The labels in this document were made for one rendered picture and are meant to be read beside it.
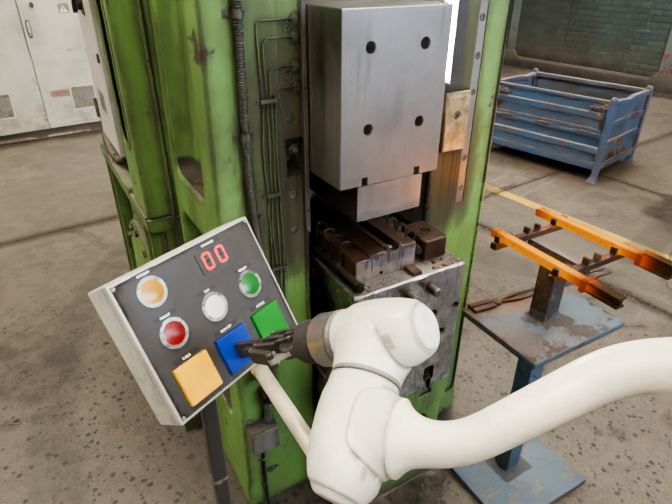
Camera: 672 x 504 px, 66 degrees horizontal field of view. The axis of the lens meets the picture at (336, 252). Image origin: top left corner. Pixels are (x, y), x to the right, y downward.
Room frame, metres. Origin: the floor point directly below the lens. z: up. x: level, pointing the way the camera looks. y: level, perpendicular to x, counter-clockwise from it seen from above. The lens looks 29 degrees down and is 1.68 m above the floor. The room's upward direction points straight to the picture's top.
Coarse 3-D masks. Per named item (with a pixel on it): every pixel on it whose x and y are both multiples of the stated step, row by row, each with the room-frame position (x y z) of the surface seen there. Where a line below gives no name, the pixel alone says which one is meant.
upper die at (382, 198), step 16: (416, 176) 1.27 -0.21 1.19; (320, 192) 1.34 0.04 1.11; (336, 192) 1.26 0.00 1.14; (352, 192) 1.20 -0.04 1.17; (368, 192) 1.19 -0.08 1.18; (384, 192) 1.22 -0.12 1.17; (400, 192) 1.24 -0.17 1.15; (416, 192) 1.27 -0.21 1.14; (352, 208) 1.19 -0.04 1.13; (368, 208) 1.19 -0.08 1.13; (384, 208) 1.22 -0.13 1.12; (400, 208) 1.25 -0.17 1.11
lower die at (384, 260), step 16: (320, 208) 1.50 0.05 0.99; (320, 224) 1.41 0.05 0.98; (336, 224) 1.39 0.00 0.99; (352, 224) 1.37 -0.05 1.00; (384, 224) 1.38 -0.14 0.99; (320, 240) 1.34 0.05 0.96; (336, 240) 1.30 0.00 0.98; (352, 240) 1.28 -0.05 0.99; (368, 240) 1.29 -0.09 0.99; (400, 240) 1.28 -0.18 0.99; (336, 256) 1.26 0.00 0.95; (352, 256) 1.21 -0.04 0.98; (368, 256) 1.20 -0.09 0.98; (384, 256) 1.22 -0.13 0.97; (400, 256) 1.25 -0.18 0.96; (352, 272) 1.19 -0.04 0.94; (368, 272) 1.20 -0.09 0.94; (384, 272) 1.22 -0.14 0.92
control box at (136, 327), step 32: (224, 224) 1.02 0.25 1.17; (160, 256) 0.89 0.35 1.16; (192, 256) 0.86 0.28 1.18; (224, 256) 0.90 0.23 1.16; (256, 256) 0.96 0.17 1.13; (128, 288) 0.74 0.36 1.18; (192, 288) 0.82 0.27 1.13; (224, 288) 0.86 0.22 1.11; (128, 320) 0.71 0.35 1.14; (160, 320) 0.74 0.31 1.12; (192, 320) 0.78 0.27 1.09; (224, 320) 0.82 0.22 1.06; (288, 320) 0.91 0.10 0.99; (128, 352) 0.71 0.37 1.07; (160, 352) 0.71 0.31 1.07; (192, 352) 0.74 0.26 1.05; (160, 384) 0.67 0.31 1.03; (224, 384) 0.74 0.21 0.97; (160, 416) 0.68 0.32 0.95; (192, 416) 0.67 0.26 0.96
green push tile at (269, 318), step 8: (272, 304) 0.90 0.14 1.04; (256, 312) 0.87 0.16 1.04; (264, 312) 0.88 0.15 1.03; (272, 312) 0.89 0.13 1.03; (280, 312) 0.91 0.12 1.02; (256, 320) 0.86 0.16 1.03; (264, 320) 0.87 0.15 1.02; (272, 320) 0.88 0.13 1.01; (280, 320) 0.89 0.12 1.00; (256, 328) 0.85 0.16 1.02; (264, 328) 0.86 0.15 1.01; (272, 328) 0.87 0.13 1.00; (280, 328) 0.88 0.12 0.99
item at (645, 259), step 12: (540, 216) 1.51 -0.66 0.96; (552, 216) 1.47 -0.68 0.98; (564, 228) 1.43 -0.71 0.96; (576, 228) 1.40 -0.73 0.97; (588, 228) 1.39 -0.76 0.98; (600, 240) 1.33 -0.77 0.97; (612, 240) 1.31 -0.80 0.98; (624, 252) 1.26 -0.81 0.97; (636, 252) 1.24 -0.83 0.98; (648, 252) 1.22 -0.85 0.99; (636, 264) 1.22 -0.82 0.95; (648, 264) 1.21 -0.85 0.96; (660, 264) 1.18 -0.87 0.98; (660, 276) 1.17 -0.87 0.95
